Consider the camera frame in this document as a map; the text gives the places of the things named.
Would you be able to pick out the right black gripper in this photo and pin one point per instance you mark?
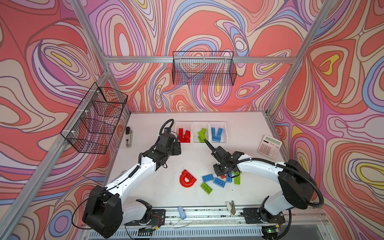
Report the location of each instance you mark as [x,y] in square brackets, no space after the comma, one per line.
[219,172]

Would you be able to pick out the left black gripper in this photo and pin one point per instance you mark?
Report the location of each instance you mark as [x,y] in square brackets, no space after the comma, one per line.
[178,148]

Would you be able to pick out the blue lego brick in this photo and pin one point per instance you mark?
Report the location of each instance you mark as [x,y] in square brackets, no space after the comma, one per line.
[213,132]
[219,182]
[216,138]
[228,179]
[208,178]
[219,132]

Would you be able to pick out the green lego brick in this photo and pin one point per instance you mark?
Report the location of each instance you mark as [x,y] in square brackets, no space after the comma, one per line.
[201,139]
[237,179]
[202,132]
[207,189]

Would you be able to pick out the blue lego brick top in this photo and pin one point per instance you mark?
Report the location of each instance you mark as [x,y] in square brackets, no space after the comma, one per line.
[213,132]

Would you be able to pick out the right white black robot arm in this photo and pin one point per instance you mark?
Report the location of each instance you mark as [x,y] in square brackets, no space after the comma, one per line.
[297,188]

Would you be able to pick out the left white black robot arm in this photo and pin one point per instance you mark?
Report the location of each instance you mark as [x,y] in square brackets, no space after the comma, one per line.
[104,212]

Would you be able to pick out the white three-compartment bin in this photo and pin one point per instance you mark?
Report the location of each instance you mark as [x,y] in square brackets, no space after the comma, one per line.
[195,133]

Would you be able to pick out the red arch lego piece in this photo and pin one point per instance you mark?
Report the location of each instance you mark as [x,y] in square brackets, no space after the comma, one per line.
[186,179]

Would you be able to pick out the white black remote device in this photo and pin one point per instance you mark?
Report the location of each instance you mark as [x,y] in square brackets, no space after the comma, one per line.
[129,135]

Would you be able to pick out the white pink calculator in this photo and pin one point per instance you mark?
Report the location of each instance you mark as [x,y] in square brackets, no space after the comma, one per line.
[270,147]

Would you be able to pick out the beige clip on rail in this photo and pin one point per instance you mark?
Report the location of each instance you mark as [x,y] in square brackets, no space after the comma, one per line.
[231,207]

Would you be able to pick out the light blue cylinder on rail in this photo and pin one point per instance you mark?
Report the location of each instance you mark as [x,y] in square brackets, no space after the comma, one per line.
[182,212]

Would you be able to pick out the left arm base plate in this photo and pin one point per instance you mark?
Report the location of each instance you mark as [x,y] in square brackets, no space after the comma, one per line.
[155,218]

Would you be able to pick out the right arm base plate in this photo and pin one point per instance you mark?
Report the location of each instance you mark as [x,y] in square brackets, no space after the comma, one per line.
[256,216]

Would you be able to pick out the black wire basket left wall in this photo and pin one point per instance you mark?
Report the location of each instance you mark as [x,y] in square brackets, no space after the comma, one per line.
[96,119]

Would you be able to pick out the black wire basket wall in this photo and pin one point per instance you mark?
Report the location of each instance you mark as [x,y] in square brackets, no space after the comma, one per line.
[96,119]
[208,68]

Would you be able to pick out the black wire basket back wall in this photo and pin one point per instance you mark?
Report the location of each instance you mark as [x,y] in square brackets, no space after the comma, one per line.
[208,68]

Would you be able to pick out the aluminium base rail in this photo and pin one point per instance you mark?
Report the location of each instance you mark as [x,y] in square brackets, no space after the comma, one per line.
[215,217]

